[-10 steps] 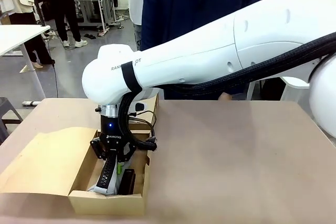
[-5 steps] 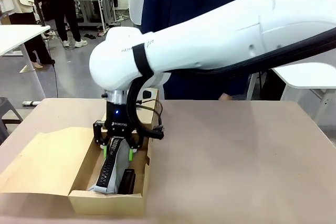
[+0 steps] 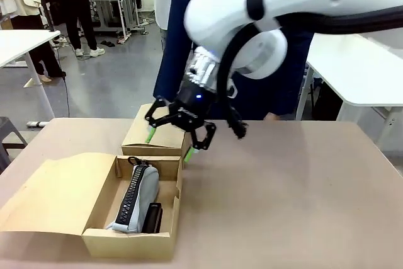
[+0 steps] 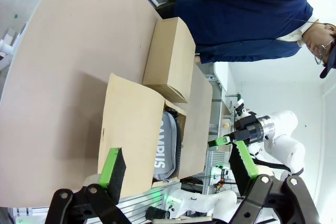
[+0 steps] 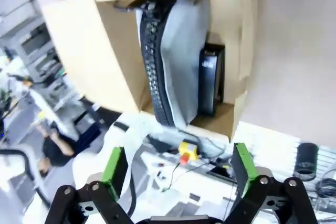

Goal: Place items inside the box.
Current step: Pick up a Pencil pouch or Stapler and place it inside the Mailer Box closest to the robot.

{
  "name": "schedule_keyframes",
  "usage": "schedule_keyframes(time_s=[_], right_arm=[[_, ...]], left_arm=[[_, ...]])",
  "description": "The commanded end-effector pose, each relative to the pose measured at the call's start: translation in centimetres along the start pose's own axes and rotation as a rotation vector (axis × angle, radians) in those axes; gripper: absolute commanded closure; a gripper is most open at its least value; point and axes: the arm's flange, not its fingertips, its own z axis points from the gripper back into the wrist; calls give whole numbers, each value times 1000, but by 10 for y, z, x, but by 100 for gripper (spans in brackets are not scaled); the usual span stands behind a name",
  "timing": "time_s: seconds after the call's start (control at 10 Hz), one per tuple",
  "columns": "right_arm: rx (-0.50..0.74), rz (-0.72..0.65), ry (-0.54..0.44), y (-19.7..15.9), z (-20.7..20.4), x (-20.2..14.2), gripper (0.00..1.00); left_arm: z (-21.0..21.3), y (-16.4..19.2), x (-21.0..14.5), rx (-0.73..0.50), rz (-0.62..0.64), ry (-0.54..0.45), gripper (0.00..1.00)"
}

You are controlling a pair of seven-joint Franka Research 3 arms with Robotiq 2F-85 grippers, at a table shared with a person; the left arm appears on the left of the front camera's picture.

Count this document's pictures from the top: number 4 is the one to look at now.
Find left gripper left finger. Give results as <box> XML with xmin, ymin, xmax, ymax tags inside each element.
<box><xmin>49</xmin><ymin>147</ymin><xmax>148</xmax><ymax>224</ymax></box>

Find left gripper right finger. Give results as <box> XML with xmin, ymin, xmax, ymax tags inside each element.
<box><xmin>228</xmin><ymin>140</ymin><xmax>320</xmax><ymax>224</ymax></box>

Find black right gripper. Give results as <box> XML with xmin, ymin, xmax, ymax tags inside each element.
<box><xmin>207</xmin><ymin>112</ymin><xmax>264</xmax><ymax>148</ymax></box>

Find large open cardboard box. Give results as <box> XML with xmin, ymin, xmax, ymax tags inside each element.
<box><xmin>97</xmin><ymin>63</ymin><xmax>213</xmax><ymax>201</ymax></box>

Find small closed cardboard box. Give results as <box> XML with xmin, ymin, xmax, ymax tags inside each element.
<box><xmin>141</xmin><ymin>16</ymin><xmax>196</xmax><ymax>104</ymax></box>

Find grey campus pencil case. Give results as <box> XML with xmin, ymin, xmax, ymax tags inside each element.
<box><xmin>152</xmin><ymin>110</ymin><xmax>184</xmax><ymax>183</ymax></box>

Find black cylinder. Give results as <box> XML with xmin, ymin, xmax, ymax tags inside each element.
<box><xmin>145</xmin><ymin>205</ymin><xmax>166</xmax><ymax>220</ymax></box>

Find white background workbench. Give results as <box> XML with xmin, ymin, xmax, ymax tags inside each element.
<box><xmin>204</xmin><ymin>62</ymin><xmax>238</xmax><ymax>133</ymax></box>

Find person in blue jacket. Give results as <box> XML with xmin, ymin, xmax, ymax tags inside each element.
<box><xmin>160</xmin><ymin>0</ymin><xmax>336</xmax><ymax>79</ymax></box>

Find navy cap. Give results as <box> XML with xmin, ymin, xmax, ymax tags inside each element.
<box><xmin>319</xmin><ymin>24</ymin><xmax>336</xmax><ymax>79</ymax></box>

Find thin-framed glasses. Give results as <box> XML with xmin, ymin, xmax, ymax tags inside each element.
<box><xmin>314</xmin><ymin>39</ymin><xmax>335</xmax><ymax>65</ymax></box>

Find background aluminium frame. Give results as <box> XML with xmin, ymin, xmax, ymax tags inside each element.
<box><xmin>203</xmin><ymin>149</ymin><xmax>234</xmax><ymax>196</ymax></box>

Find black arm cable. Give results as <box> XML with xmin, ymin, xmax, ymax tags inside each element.
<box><xmin>250</xmin><ymin>153</ymin><xmax>305</xmax><ymax>176</ymax></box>

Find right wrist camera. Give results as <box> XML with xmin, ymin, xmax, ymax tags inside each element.
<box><xmin>233</xmin><ymin>98</ymin><xmax>249</xmax><ymax>116</ymax></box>

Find aluminium table frame rail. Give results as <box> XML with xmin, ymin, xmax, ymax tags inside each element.
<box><xmin>10</xmin><ymin>180</ymin><xmax>184</xmax><ymax>224</ymax></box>

